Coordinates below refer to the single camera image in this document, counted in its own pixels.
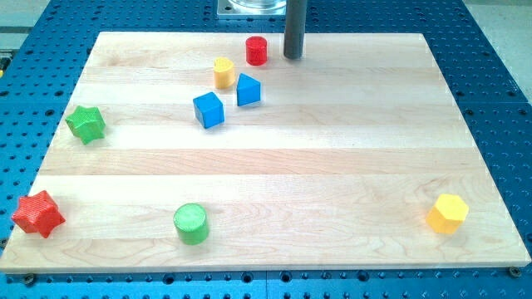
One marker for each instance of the blue triangle block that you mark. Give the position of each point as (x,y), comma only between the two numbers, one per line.
(248,90)

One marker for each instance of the red cylinder block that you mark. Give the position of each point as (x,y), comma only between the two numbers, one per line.
(256,50)

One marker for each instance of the green star block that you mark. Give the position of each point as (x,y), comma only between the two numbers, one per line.
(87,124)

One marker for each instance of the yellow hexagon block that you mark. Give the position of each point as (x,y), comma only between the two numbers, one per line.
(447,214)

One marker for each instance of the blue cube block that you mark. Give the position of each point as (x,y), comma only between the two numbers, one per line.
(209,110)

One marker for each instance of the light wooden board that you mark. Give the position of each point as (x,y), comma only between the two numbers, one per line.
(336,167)

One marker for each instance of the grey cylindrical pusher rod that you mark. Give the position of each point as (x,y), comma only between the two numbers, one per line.
(295,18)

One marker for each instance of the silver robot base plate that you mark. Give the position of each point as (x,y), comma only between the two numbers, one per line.
(250,8)

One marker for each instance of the yellow heart block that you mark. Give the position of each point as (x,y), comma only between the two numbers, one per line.
(224,74)

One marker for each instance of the red star block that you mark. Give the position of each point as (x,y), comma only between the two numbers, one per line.
(38,213)

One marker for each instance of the blue perforated table plate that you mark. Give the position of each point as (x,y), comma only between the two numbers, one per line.
(44,71)

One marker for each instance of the green cylinder block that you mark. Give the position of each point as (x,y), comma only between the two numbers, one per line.
(191,223)

